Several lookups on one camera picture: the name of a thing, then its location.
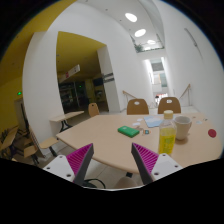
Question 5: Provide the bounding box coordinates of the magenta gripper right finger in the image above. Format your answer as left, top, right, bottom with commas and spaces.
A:
130, 142, 183, 186

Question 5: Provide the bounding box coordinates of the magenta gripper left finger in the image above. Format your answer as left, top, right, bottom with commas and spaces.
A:
42, 142, 95, 186

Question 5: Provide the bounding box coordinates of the yellow drink plastic bottle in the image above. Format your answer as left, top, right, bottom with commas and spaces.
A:
158, 110, 176, 155

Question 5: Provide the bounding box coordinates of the green box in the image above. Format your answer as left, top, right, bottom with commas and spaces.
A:
118, 126, 140, 138

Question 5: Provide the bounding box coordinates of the small card on table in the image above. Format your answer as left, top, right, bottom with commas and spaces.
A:
132, 122, 140, 126

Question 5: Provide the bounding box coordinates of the large beige table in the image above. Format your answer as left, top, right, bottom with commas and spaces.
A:
57, 113, 223, 173

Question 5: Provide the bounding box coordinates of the small side desk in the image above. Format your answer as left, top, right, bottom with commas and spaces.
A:
50, 111, 83, 132

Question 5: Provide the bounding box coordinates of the wooden chair with tablet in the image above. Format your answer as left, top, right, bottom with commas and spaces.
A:
24, 128, 58, 166

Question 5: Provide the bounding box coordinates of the wooden chair left back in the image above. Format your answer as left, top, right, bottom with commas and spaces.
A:
127, 99, 149, 115

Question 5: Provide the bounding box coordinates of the small wooden chair far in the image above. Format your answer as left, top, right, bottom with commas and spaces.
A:
88, 103, 99, 117

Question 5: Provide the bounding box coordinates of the wooden chair right back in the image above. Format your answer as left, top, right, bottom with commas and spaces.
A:
158, 97, 181, 114

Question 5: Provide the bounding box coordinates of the red round coaster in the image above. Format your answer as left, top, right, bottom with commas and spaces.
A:
208, 129, 217, 138

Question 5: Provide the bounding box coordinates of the hanging white sign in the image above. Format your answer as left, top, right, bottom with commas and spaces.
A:
59, 64, 80, 83

